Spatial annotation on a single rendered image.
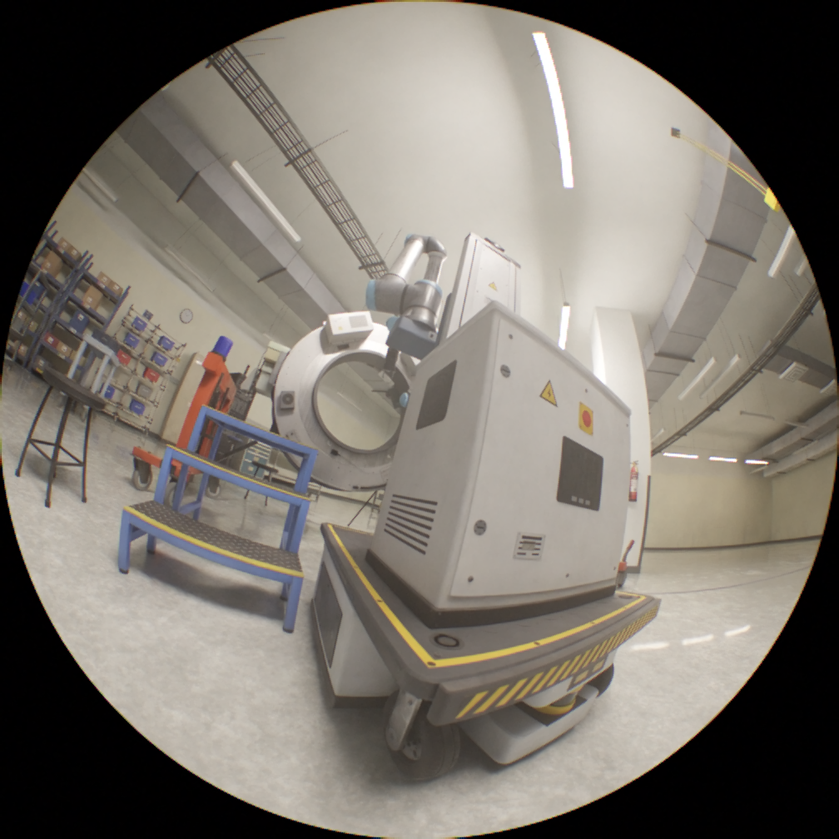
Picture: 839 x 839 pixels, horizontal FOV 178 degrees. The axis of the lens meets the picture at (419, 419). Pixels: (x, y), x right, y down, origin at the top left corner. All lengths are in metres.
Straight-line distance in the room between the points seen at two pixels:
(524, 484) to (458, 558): 0.15
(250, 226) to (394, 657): 5.02
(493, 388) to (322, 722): 0.68
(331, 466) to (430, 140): 3.75
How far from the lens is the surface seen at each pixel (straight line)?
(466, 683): 0.28
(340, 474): 2.01
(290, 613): 0.85
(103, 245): 6.99
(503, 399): 0.41
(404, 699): 0.46
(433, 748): 0.46
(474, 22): 3.83
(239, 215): 4.96
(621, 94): 3.95
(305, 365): 2.10
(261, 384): 2.22
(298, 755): 0.57
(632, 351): 4.84
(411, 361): 2.28
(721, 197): 3.92
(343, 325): 2.11
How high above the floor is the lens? 0.48
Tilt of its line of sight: 18 degrees up
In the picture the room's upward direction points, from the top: 14 degrees clockwise
